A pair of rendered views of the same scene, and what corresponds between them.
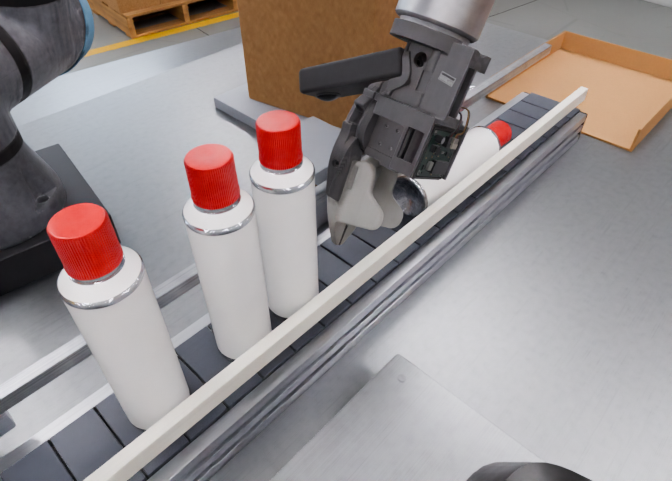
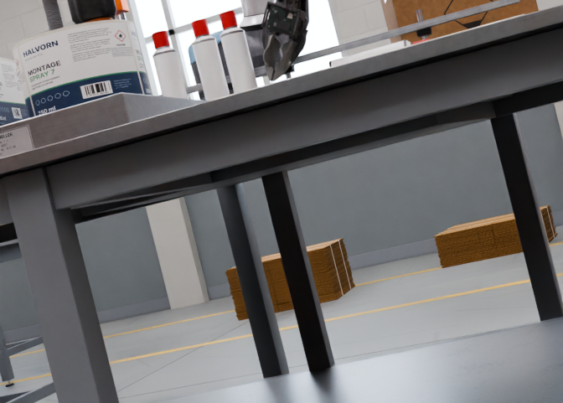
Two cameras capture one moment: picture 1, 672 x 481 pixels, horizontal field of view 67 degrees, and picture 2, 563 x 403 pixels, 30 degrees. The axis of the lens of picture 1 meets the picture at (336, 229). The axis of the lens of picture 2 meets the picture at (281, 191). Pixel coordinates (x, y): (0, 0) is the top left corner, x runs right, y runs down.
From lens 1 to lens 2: 2.06 m
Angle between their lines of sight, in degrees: 68
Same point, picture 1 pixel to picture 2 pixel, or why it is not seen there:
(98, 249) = (157, 38)
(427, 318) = not seen: hidden behind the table
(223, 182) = (196, 26)
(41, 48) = (259, 48)
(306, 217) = (232, 48)
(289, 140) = (224, 16)
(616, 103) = not seen: outside the picture
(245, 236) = (202, 46)
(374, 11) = (392, 0)
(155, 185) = not seen: hidden behind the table
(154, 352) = (170, 82)
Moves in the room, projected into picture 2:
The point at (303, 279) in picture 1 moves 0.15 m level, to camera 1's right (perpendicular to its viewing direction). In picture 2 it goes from (238, 82) to (273, 65)
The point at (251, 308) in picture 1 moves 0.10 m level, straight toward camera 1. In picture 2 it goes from (209, 83) to (172, 88)
